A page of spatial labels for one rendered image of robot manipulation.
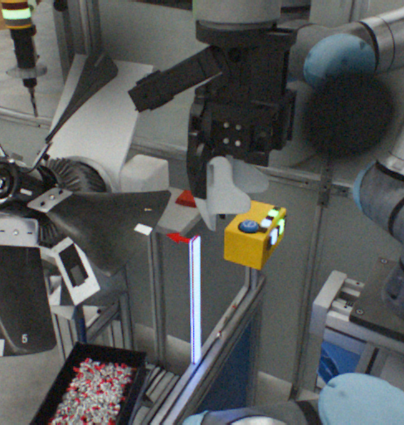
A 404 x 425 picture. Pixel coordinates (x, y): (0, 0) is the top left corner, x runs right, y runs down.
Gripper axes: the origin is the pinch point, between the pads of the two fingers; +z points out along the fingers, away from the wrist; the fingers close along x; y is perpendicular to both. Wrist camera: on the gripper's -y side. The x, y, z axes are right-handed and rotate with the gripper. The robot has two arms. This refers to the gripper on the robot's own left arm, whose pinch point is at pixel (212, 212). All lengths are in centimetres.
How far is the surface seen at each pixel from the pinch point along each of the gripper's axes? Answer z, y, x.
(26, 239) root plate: 33, -55, 20
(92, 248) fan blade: 26.4, -33.2, 16.3
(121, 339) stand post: 102, -63, 56
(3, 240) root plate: 32, -58, 16
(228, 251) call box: 42, -18, 47
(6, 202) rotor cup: 23, -56, 18
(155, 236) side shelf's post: 70, -60, 78
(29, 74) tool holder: -3, -48, 23
